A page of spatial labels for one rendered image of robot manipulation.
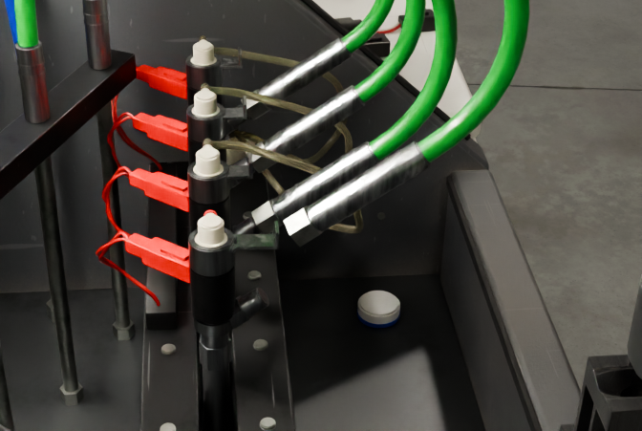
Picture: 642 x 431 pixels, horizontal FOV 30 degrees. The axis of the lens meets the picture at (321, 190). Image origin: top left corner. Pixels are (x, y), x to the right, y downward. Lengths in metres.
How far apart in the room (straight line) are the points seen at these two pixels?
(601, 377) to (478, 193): 0.53
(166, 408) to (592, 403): 0.32
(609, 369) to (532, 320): 0.38
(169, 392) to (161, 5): 0.34
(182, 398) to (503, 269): 0.31
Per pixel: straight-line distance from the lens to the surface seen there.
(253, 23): 1.01
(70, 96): 0.91
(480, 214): 1.05
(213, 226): 0.73
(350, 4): 1.34
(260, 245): 0.74
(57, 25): 1.02
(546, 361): 0.90
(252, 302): 0.76
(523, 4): 0.68
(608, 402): 0.54
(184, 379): 0.82
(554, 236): 2.72
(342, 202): 0.72
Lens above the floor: 1.53
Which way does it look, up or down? 33 degrees down
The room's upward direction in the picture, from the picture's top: 1 degrees clockwise
